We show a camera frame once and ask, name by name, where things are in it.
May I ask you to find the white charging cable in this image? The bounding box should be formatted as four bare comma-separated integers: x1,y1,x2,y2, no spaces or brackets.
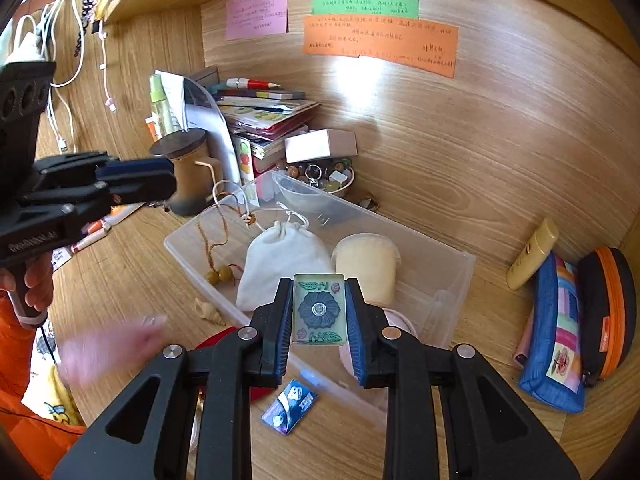
8,0,120,154

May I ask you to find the white folder with papers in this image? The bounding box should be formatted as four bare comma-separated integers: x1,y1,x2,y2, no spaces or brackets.
155,70,241,184

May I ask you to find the brown cord with beads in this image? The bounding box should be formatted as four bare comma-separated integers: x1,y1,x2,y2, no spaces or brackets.
195,204,260,287

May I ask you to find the blue foil packet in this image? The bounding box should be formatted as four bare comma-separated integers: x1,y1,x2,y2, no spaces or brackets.
260,379,318,436

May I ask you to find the clear plastic storage bin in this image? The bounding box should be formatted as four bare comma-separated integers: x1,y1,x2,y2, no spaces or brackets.
162,169,478,413

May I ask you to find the white drawstring pouch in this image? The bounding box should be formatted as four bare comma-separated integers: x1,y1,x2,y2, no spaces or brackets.
235,221,333,312

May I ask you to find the beige seashell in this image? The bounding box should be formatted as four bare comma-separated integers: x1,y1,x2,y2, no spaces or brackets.
195,299,227,326

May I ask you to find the cream plastic cup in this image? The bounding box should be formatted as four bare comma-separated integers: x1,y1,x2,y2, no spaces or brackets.
332,233,401,308

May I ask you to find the yellow lotion tube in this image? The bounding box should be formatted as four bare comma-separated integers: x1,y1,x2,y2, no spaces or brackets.
506,218,559,290

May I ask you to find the person left hand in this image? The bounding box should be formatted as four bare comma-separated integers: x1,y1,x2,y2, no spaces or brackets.
1,252,53,330

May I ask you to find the pink sticky note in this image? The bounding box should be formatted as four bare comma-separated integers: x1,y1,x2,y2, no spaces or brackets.
226,0,288,40

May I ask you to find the green sticky note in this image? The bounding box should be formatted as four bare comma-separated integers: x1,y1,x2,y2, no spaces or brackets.
311,0,420,18

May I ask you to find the red white marker pen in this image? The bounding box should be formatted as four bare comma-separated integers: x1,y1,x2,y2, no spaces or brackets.
226,77,281,90

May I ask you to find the white cardboard box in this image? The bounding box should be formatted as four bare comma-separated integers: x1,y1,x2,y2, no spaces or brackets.
285,129,358,164

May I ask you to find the colourful blue pencil pouch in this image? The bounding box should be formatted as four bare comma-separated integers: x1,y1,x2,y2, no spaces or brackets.
518,254,586,414

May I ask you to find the fruit pattern booklet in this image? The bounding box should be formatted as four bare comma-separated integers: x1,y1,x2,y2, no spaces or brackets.
233,136,255,184

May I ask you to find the stack of books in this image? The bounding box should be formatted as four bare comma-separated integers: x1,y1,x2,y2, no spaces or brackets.
214,92,320,162

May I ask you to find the pink round compact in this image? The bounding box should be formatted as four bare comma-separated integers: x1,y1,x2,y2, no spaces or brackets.
338,306,419,380

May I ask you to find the black orange zip case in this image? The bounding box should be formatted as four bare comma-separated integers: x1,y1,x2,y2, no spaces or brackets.
577,246,637,387

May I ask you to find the white bowl of trinkets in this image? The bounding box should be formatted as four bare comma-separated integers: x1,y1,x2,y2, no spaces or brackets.
284,157,356,197

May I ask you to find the pink rope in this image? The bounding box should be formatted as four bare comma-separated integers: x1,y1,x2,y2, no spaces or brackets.
56,314,170,391

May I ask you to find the orange sticky note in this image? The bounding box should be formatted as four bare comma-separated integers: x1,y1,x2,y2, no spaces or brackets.
303,14,459,78

